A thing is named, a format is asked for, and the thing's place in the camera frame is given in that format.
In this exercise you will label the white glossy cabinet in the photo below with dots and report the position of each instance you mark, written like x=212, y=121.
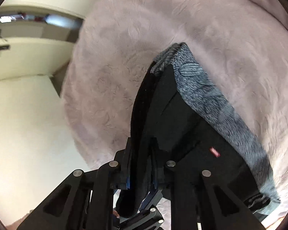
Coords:
x=36, y=40

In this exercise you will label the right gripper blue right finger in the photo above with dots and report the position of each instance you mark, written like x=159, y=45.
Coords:
x=209, y=184

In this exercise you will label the lilac embossed bed blanket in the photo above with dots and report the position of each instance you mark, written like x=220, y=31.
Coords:
x=241, y=44

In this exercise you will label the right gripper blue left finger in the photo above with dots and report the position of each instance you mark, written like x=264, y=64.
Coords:
x=84, y=200

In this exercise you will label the black pants with grey waistband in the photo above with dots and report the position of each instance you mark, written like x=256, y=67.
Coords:
x=181, y=114

